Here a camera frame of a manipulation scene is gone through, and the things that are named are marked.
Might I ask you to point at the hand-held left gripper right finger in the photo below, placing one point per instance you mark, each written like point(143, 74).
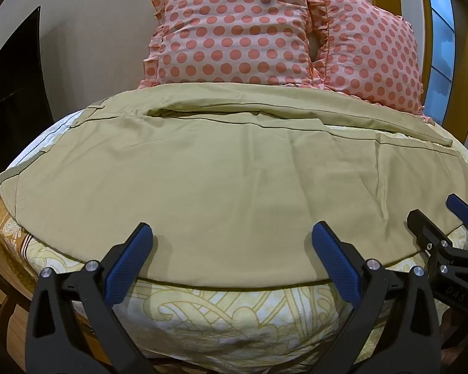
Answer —
point(336, 267)

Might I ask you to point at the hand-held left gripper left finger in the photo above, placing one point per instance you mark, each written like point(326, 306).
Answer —
point(129, 267)

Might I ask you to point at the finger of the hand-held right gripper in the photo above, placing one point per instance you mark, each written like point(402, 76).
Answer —
point(427, 229)
point(463, 211)

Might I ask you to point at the olive green sheet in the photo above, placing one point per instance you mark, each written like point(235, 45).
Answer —
point(218, 179)

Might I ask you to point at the white yellow patterned mattress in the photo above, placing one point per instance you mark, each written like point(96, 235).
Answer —
point(226, 323)

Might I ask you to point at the yellow framed window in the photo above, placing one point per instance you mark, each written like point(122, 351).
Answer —
point(438, 39)

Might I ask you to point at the pink polka dot pillow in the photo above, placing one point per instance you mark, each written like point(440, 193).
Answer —
point(234, 31)
point(370, 54)

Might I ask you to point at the wooden bed frame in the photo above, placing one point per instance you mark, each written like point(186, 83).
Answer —
point(8, 307)

